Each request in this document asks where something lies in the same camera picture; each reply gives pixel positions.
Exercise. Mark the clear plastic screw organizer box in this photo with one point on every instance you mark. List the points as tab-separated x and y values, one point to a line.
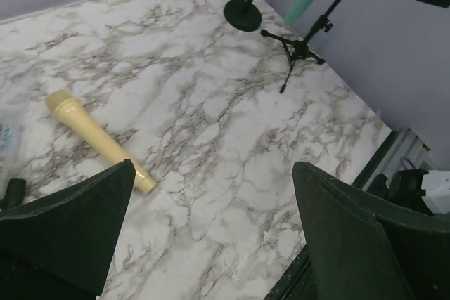
11	132

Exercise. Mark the black T-handle tool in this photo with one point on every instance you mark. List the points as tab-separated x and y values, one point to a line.
15	193

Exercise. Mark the cream yellow microphone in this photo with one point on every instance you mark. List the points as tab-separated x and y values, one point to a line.
68	110

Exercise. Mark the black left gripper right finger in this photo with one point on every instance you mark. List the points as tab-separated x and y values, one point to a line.
362	246

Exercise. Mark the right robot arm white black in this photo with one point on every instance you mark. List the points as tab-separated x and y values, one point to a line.
415	188

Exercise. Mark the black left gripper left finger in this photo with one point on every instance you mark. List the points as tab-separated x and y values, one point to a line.
62	245

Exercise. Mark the black round base mic stand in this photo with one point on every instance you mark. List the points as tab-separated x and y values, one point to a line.
243	15

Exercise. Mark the aluminium extrusion rail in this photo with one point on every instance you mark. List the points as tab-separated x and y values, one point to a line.
389	157

